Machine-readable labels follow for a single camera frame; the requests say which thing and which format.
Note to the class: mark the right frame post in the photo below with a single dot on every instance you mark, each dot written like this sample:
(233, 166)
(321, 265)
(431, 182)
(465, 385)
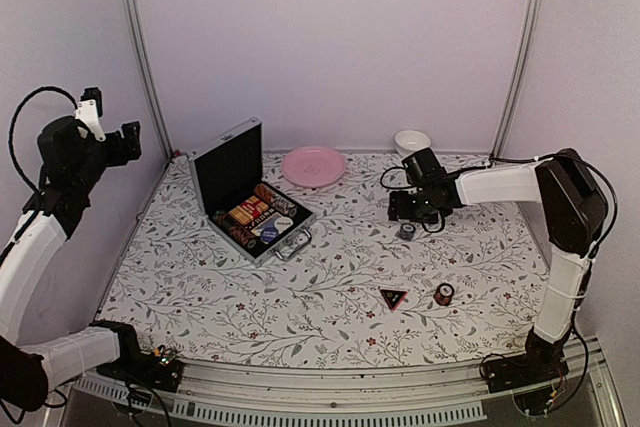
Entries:
(531, 14)

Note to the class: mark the red blue chip roll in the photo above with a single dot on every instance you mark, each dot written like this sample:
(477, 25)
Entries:
(265, 193)

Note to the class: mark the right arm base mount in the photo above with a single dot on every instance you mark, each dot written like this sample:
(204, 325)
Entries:
(536, 365)

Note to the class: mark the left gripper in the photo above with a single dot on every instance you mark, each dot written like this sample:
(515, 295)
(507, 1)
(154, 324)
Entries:
(122, 155)

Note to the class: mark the aluminium poker case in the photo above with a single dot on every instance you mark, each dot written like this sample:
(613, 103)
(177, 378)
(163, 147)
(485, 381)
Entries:
(225, 174)

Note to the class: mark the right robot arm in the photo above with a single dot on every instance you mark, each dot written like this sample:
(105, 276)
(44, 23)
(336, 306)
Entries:
(579, 205)

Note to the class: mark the black triangle card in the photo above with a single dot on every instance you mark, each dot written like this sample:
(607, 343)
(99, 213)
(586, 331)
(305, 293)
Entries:
(393, 298)

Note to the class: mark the grey white chip stack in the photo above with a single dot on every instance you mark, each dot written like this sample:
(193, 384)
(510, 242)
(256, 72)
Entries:
(284, 206)

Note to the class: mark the orange short chip stack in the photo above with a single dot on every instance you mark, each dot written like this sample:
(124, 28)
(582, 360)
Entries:
(443, 294)

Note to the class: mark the frame post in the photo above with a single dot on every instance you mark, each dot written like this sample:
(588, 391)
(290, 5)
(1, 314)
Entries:
(531, 14)
(135, 27)

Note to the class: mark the green chip roll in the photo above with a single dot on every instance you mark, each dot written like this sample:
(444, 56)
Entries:
(223, 220)

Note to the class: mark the Texas Hold'em card box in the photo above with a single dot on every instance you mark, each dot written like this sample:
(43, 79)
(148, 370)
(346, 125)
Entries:
(249, 210)

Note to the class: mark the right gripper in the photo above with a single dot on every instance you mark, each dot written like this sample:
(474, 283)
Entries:
(399, 209)

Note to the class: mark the pink plate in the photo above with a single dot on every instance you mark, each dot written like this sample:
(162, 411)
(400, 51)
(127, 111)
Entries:
(313, 166)

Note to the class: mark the purple black chip stack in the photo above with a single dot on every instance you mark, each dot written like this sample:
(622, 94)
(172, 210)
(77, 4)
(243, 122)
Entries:
(406, 231)

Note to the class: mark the brown tall chip stack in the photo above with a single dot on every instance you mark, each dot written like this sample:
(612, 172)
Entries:
(243, 237)

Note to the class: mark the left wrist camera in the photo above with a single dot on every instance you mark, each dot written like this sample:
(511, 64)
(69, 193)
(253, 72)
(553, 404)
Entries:
(88, 113)

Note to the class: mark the white dealer button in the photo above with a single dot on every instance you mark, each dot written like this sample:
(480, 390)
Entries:
(283, 223)

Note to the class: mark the white bowl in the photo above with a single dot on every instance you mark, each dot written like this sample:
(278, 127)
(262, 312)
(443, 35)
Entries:
(407, 142)

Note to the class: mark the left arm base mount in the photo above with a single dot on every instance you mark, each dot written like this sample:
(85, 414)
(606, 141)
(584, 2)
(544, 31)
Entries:
(159, 369)

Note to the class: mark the left frame post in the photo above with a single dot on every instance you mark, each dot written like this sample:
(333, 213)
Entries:
(135, 27)

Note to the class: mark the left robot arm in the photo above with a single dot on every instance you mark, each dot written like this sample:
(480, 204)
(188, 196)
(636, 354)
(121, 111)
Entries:
(75, 155)

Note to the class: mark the purple small blind button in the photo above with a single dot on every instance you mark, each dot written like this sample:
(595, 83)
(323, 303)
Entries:
(269, 234)

